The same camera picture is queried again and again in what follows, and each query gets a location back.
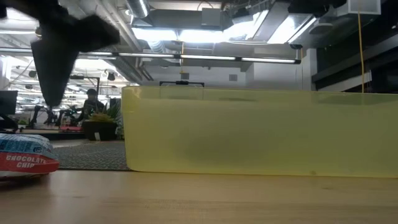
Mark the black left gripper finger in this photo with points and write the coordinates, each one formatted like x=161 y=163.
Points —
x=93 y=32
x=54 y=71

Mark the red blue chocolate chip bar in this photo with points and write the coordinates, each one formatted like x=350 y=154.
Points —
x=25 y=155

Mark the black background robot arms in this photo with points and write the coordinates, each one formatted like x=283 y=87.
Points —
x=59 y=115

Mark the person at background table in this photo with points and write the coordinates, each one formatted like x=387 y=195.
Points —
x=90 y=107

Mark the pink tray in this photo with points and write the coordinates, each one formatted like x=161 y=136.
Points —
x=71 y=127

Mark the dark background desk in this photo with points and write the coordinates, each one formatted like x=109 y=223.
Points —
x=46 y=134

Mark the green leafy plant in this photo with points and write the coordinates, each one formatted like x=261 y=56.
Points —
x=109 y=115

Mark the black planter box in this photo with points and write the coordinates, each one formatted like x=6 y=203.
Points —
x=99 y=130

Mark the grey patterned rug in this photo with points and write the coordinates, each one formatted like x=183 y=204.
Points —
x=93 y=155

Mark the long overhead light bar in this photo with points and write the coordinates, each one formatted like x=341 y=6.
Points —
x=205 y=57

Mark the translucent yellow plastic bin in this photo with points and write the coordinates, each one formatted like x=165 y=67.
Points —
x=255 y=133

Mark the white ceiling vent box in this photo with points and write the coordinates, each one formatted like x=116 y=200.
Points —
x=360 y=7

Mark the tall black metal frame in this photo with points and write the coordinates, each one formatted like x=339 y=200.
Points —
x=90 y=79

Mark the round silver air duct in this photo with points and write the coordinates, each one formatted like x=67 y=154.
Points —
x=138 y=7

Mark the black low frame bar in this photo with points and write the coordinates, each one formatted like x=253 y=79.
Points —
x=182 y=83

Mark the black security camera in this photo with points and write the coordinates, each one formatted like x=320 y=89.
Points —
x=296 y=46

